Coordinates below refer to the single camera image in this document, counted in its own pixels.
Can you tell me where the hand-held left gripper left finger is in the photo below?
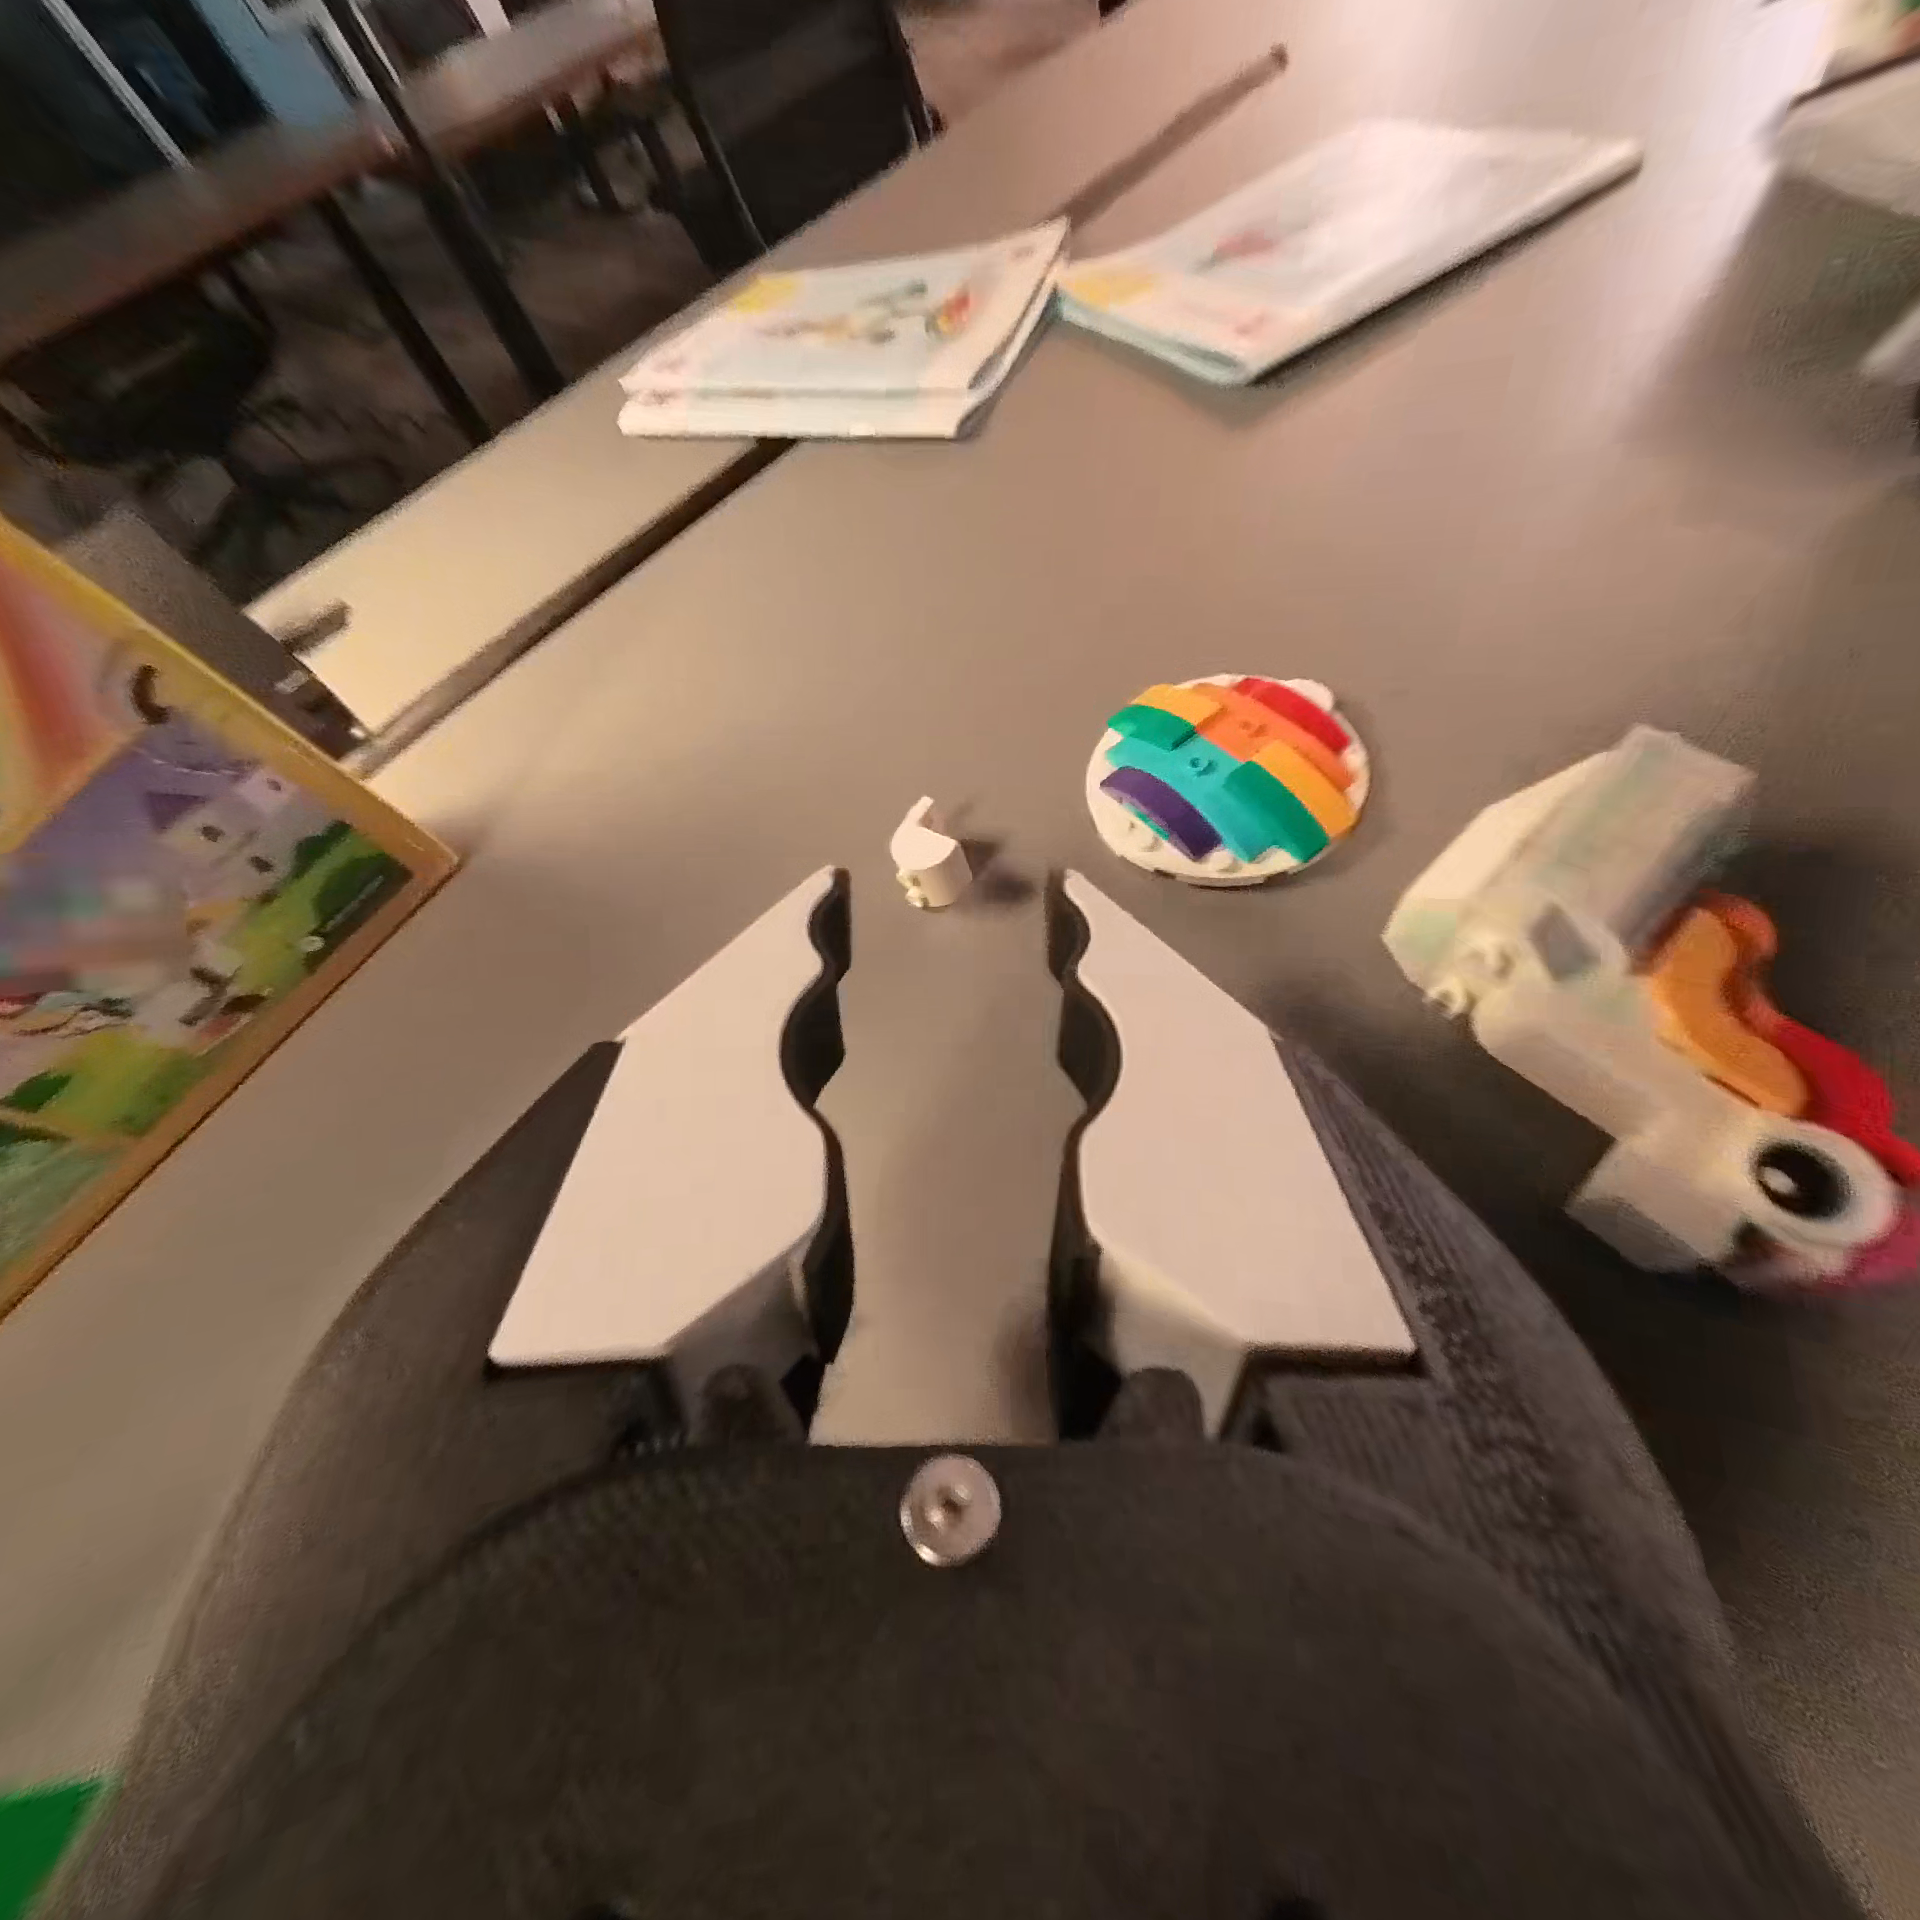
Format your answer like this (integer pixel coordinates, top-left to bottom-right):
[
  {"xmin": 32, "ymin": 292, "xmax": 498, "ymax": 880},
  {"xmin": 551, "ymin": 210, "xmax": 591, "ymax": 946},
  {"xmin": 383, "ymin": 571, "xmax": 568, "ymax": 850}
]
[{"xmin": 487, "ymin": 863, "xmax": 857, "ymax": 1412}]

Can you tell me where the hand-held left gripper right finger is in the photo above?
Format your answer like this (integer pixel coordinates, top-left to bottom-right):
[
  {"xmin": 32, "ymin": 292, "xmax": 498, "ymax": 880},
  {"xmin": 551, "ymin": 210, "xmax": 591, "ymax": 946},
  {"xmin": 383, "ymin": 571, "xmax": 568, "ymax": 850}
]
[{"xmin": 1042, "ymin": 867, "xmax": 1422, "ymax": 1439}]

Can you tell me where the small white lego piece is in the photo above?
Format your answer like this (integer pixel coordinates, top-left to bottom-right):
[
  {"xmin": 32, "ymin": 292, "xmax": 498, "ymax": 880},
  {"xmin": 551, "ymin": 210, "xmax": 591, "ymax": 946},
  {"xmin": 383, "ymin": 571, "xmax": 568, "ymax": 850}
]
[{"xmin": 887, "ymin": 797, "xmax": 976, "ymax": 914}]

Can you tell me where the white lego unicorn model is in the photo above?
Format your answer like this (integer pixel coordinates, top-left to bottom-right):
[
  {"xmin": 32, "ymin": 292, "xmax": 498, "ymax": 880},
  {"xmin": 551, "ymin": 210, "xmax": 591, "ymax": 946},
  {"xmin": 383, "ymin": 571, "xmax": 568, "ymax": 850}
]
[{"xmin": 1380, "ymin": 724, "xmax": 1920, "ymax": 1323}]

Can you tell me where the round rainbow lego plate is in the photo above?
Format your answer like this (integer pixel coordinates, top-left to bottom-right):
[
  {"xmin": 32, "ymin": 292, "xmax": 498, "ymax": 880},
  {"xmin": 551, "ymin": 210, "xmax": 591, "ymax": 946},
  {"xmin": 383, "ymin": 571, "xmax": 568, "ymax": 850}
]
[{"xmin": 1085, "ymin": 672, "xmax": 1372, "ymax": 890}]

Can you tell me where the yellow lego set box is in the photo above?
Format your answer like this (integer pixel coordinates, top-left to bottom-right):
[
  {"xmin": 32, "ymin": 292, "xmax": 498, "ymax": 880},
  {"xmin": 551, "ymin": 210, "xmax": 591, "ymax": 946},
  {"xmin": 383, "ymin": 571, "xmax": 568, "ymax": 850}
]
[{"xmin": 0, "ymin": 517, "xmax": 462, "ymax": 1323}]

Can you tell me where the green lego baseplate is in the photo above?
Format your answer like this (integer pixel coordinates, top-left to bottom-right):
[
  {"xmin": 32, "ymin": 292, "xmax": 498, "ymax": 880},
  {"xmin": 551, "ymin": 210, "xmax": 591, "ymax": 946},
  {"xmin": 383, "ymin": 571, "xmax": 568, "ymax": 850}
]
[{"xmin": 0, "ymin": 1772, "xmax": 122, "ymax": 1920}]

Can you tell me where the stack of instruction booklets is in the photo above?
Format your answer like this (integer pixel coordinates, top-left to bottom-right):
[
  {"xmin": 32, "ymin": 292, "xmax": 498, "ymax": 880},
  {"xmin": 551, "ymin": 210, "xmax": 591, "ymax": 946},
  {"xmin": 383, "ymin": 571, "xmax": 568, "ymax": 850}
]
[{"xmin": 616, "ymin": 218, "xmax": 1072, "ymax": 443}]

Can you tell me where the black office chair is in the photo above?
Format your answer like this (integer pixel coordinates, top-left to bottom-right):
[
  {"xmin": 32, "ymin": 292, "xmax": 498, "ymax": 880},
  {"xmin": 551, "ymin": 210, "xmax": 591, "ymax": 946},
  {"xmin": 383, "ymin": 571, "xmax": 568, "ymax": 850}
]
[
  {"xmin": 651, "ymin": 0, "xmax": 945, "ymax": 279},
  {"xmin": 0, "ymin": 285, "xmax": 348, "ymax": 558}
]

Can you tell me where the open instruction booklet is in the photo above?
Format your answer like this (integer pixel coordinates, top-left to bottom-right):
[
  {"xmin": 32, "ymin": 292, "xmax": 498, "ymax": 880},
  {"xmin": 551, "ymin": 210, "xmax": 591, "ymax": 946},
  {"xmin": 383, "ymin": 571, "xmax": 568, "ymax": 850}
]
[{"xmin": 1054, "ymin": 116, "xmax": 1644, "ymax": 388}]

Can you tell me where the dark brown table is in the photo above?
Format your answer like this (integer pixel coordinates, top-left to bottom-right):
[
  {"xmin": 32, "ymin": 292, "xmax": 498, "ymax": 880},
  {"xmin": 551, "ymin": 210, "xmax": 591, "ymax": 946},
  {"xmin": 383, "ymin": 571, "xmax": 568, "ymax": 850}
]
[{"xmin": 0, "ymin": 0, "xmax": 708, "ymax": 451}]

